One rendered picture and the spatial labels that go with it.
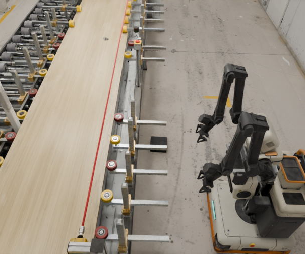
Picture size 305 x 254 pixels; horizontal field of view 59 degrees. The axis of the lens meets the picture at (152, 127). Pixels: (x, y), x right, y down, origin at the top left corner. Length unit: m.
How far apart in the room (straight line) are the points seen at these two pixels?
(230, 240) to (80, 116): 1.63
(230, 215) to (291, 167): 0.71
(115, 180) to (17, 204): 0.74
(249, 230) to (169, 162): 1.14
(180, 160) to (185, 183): 0.31
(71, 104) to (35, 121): 0.33
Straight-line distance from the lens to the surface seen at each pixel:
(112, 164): 2.01
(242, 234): 2.56
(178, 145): 3.30
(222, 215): 2.58
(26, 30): 3.97
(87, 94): 2.60
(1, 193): 2.10
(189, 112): 3.74
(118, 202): 1.93
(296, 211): 2.21
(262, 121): 1.42
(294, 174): 2.23
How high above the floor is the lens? 2.53
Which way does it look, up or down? 47 degrees down
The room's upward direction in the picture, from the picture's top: 2 degrees clockwise
